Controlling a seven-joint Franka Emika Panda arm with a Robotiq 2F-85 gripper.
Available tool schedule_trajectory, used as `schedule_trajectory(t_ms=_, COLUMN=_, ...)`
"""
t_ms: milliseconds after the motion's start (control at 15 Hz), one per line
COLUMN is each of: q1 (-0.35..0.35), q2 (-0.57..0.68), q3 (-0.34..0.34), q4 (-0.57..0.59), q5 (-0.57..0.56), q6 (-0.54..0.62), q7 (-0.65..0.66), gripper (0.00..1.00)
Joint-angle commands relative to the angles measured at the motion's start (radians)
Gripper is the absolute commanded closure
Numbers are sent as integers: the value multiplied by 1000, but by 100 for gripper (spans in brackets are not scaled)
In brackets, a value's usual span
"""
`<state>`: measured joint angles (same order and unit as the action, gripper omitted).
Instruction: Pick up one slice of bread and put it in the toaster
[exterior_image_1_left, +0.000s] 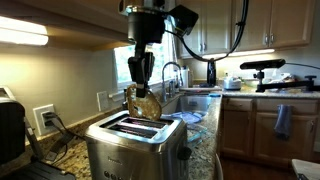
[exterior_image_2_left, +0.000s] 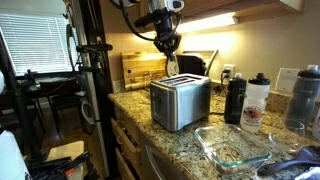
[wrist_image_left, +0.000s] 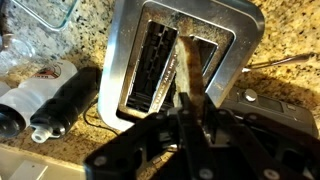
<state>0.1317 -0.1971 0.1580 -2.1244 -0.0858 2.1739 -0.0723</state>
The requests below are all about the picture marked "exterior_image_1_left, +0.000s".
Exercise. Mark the black bar-shaped camera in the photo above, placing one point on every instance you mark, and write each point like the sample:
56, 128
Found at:
266, 63

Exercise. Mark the white paper towel roll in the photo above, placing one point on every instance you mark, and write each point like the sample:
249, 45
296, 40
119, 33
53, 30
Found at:
184, 77

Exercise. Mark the black flat grill device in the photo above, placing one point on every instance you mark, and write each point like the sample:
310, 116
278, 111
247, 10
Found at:
36, 171

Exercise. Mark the white table corner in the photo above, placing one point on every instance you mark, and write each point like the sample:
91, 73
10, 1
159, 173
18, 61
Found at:
306, 169

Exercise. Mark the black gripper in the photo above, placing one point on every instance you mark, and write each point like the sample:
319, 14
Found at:
146, 28

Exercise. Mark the wooden wall cabinet over toaster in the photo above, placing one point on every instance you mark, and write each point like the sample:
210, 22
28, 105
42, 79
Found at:
83, 16

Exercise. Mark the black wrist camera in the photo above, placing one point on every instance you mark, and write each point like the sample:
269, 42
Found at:
183, 18

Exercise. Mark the blue grey dish towel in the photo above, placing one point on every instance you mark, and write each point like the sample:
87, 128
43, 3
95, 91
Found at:
283, 121

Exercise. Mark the tall black bottle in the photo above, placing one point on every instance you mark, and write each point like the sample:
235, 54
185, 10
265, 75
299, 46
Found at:
211, 73

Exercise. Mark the clear glass container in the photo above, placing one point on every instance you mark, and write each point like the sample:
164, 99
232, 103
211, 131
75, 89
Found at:
196, 135

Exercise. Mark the stainless steel toaster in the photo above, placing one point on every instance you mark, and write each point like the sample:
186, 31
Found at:
136, 150

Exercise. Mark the blue plate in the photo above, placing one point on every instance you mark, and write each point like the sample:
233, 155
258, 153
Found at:
188, 117

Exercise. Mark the chrome kitchen faucet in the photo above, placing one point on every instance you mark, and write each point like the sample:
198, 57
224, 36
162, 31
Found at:
164, 83

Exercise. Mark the kitchen window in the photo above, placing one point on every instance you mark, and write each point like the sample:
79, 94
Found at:
160, 63

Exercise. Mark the black countertop appliance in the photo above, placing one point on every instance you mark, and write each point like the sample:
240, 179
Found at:
10, 133

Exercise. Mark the narrow under-cabinet light strip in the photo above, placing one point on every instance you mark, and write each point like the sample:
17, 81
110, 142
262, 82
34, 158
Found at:
253, 52

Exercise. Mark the white wall outlet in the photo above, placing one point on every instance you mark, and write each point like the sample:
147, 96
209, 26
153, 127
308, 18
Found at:
37, 123

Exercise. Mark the white pot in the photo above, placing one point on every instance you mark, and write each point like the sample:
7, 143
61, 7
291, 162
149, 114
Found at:
232, 83

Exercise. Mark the toasted bread slice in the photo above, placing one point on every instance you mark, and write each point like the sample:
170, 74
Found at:
146, 107

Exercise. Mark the white switch plate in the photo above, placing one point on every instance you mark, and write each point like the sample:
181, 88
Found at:
102, 101

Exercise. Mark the black camera clamp stand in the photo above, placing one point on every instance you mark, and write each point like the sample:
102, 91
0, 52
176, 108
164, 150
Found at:
286, 85

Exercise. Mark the wooden base cabinets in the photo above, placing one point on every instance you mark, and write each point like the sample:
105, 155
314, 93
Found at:
246, 130

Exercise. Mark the wide under-cabinet light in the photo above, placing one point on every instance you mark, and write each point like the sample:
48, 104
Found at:
20, 33

